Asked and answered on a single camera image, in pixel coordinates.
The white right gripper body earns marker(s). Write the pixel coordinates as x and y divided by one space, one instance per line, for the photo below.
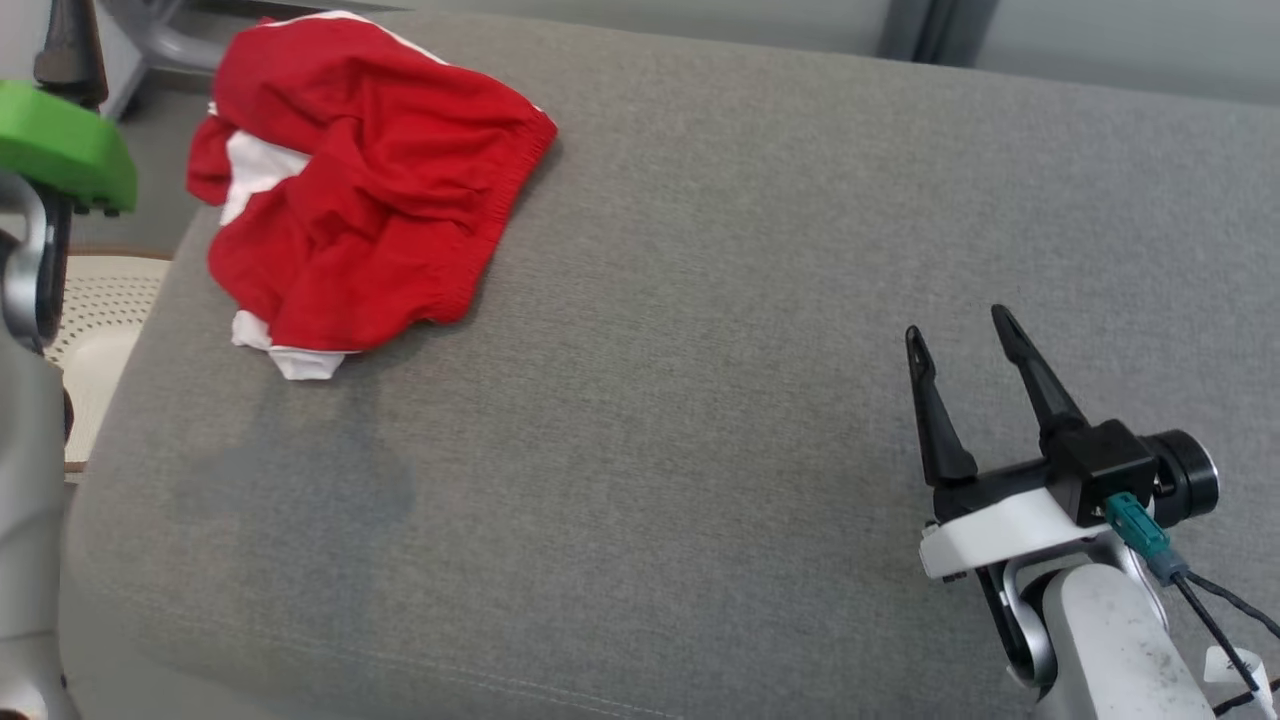
1000 530

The grey fabric sofa cushion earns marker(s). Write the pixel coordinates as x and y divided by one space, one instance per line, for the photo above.
700 350

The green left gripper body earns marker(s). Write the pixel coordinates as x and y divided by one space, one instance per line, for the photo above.
60 145

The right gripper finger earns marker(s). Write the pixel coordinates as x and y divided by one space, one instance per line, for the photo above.
940 440
1045 400

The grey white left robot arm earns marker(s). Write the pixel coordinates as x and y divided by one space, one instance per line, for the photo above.
25 500

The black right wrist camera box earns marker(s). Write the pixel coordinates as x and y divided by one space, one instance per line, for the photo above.
1100 465

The red shorts white trim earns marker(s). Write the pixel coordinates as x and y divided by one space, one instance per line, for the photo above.
380 180

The grey partition post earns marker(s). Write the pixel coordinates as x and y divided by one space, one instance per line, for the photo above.
965 30
905 25

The cream perforated laundry basket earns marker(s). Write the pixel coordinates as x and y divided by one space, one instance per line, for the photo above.
100 320

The black round right gripper motor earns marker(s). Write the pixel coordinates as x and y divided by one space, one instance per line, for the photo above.
1190 475

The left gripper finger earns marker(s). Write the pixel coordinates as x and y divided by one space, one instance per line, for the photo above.
70 50

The grey metal chair frame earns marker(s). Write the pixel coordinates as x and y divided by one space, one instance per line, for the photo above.
175 42

